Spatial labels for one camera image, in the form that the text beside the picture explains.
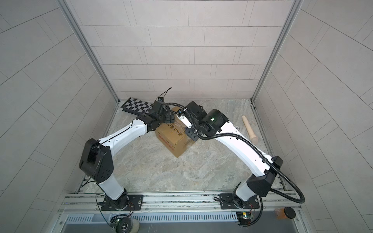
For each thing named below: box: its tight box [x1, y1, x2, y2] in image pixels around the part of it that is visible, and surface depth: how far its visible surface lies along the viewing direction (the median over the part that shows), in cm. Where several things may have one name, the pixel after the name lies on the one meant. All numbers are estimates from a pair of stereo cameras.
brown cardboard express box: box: [154, 106, 195, 158], surface depth 80 cm
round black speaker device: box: [115, 216, 140, 233], surface depth 59 cm
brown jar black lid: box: [274, 206, 296, 220], surface depth 62 cm
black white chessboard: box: [120, 97, 154, 116], surface depth 110 cm
